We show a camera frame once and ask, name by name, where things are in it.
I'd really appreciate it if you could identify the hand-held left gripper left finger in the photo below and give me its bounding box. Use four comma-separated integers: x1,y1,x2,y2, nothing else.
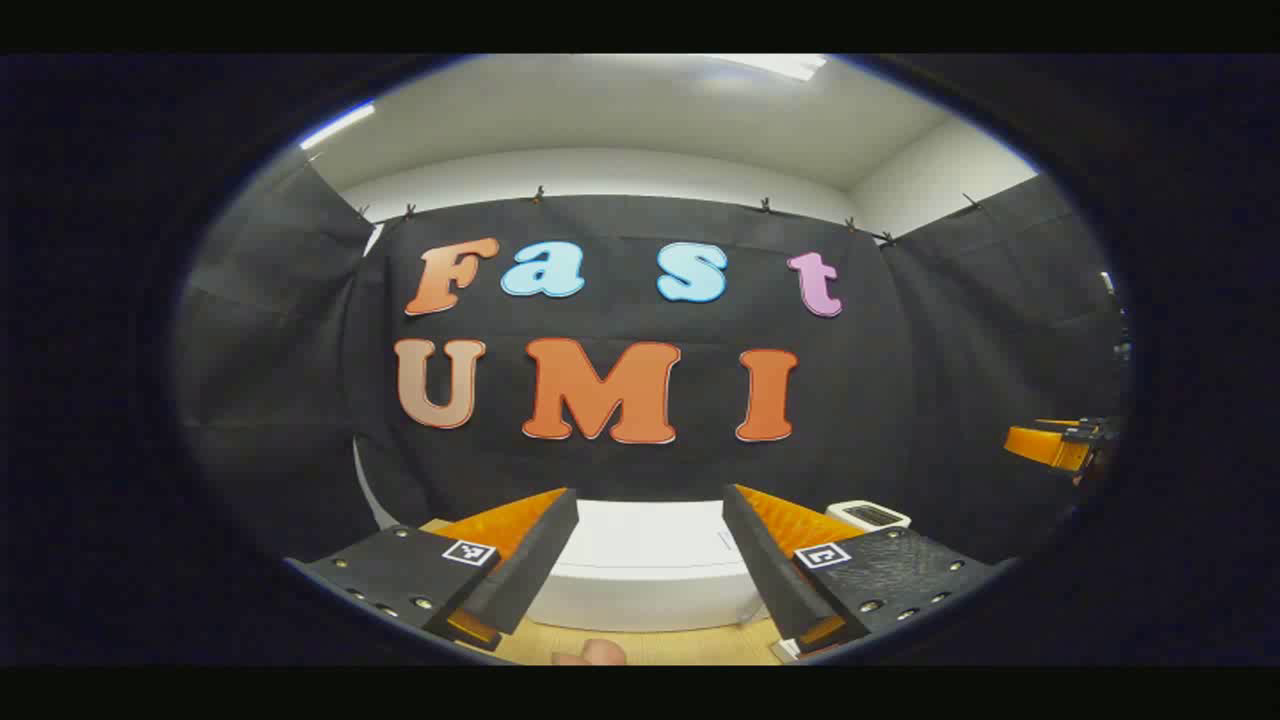
285,487,580,653

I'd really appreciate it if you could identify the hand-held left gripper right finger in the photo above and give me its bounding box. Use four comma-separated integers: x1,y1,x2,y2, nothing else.
722,484,1003,658

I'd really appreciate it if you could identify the white microwave oven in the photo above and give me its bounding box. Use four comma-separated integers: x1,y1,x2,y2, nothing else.
540,499,767,633

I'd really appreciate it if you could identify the white toaster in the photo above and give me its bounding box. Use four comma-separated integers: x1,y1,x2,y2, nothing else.
825,500,913,534

